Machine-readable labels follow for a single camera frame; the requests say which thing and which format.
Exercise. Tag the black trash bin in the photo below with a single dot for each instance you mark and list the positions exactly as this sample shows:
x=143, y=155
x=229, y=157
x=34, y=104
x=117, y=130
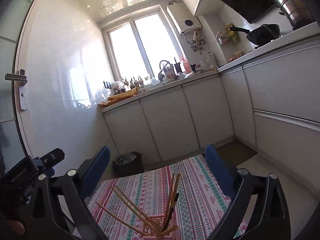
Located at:
x=127, y=165

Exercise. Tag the black frying pan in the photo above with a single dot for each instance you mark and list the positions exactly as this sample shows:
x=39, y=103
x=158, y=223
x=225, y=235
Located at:
x=260, y=36

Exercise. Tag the brown floor mat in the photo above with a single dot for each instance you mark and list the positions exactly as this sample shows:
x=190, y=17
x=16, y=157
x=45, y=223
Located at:
x=235, y=152

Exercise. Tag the patterned handmade tablecloth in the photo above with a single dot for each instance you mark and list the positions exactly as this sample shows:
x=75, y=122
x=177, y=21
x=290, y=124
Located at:
x=200, y=206

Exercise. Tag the long thin bamboo chopstick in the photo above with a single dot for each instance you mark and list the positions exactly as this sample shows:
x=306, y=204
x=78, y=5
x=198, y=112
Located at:
x=135, y=209

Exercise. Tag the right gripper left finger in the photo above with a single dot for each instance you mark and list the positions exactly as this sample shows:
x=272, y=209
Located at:
x=47, y=217

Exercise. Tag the black gold chopstick in holder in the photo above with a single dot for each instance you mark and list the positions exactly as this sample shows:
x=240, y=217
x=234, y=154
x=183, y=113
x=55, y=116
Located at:
x=171, y=212

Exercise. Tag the white base cabinets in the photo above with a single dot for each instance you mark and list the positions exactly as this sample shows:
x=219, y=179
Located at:
x=270, y=102

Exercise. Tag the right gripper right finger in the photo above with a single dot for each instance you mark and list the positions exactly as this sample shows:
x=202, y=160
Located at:
x=270, y=217

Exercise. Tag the kitchen faucet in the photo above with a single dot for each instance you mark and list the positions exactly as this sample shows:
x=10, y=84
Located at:
x=164, y=67

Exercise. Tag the steel steamer pot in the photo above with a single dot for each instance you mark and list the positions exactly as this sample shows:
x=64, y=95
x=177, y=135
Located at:
x=296, y=11

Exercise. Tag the white water heater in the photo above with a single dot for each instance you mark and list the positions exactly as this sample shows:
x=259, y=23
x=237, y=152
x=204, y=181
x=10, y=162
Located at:
x=183, y=20

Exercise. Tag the thick long bamboo chopstick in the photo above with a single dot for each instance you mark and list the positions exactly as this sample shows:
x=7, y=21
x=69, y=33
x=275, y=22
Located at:
x=169, y=199

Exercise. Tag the door handle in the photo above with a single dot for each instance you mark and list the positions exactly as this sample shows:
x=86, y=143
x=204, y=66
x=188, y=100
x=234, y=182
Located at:
x=22, y=80

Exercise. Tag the window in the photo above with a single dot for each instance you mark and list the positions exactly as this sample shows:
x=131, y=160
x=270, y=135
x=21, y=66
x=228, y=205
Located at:
x=139, y=43

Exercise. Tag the bamboo chopstick in holder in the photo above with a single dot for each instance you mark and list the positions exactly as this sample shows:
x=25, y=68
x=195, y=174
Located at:
x=176, y=185

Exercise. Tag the pink perforated utensil holder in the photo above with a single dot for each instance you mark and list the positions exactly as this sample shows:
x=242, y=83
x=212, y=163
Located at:
x=156, y=233

